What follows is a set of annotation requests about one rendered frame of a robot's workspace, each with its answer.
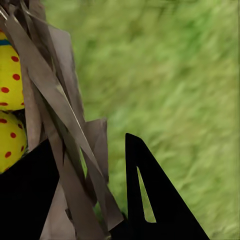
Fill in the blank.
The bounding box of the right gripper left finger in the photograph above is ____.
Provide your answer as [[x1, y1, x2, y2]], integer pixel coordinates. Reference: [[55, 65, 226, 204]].
[[0, 139, 60, 240]]

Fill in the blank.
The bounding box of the wicker basket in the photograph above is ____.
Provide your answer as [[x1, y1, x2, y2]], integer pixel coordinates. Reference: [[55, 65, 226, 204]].
[[0, 0, 124, 240]]

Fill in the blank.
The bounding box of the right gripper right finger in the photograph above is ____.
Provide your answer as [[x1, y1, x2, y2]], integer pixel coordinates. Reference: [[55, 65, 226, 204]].
[[125, 133, 210, 240]]

